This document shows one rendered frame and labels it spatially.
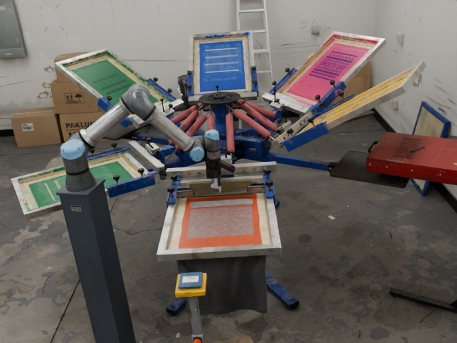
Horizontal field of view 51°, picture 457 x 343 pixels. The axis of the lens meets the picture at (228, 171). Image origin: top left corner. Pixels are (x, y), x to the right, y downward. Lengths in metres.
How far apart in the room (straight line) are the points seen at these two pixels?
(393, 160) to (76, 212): 1.76
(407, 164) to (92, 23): 5.03
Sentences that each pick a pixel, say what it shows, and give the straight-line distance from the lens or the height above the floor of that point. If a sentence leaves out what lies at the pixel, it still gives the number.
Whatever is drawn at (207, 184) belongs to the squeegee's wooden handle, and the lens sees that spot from 2.74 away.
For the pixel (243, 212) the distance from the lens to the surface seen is 2.61.
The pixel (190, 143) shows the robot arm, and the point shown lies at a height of 1.37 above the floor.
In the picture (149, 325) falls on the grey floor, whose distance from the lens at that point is 3.43.
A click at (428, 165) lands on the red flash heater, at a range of 2.85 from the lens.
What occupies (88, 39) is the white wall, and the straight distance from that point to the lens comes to 6.95.
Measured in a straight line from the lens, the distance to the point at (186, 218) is 2.61.
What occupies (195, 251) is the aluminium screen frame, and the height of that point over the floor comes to 0.99.
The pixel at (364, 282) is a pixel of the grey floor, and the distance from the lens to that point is 3.70.
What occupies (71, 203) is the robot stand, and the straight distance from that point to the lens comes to 2.59.
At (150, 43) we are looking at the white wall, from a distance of 6.78.
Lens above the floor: 2.25
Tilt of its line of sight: 25 degrees down
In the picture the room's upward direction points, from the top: 5 degrees counter-clockwise
